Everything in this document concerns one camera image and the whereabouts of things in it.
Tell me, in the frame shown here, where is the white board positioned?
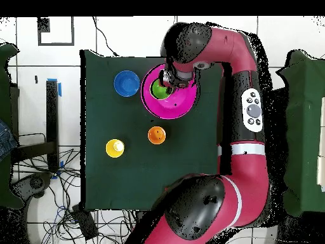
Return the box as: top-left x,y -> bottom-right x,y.
316,96 -> 325,193

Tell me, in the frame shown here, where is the black post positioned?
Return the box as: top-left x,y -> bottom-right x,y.
46,79 -> 60,171

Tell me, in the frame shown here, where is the person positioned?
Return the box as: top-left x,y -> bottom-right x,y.
0,118 -> 19,162

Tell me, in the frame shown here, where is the green-clothed side table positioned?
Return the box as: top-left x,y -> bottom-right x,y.
0,43 -> 25,210
276,49 -> 325,217

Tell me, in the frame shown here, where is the dark green tablecloth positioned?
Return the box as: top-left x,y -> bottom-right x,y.
80,49 -> 225,213

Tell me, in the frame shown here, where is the large pink bowl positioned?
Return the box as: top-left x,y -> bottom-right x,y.
140,63 -> 199,120

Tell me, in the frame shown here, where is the orange cup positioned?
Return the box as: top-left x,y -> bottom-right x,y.
147,126 -> 167,146

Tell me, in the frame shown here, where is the blue cable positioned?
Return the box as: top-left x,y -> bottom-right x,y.
55,205 -> 77,224

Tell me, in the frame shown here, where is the blue tape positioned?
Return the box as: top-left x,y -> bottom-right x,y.
46,78 -> 62,97

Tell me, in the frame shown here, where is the green cup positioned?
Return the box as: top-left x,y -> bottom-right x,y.
149,78 -> 175,100

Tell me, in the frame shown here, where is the thin black cable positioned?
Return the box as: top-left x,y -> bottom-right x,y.
91,16 -> 120,57

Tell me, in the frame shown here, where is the black power strip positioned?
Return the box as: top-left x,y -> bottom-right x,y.
71,204 -> 99,241

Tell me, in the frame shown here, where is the blue bowl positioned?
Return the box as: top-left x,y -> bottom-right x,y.
113,70 -> 141,98

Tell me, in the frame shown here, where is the yellow cup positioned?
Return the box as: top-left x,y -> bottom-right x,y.
105,139 -> 126,159

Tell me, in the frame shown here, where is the black square frame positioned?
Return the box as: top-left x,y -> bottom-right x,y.
37,16 -> 75,47

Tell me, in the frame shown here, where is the black wheeled base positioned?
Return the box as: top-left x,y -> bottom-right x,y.
11,172 -> 54,201

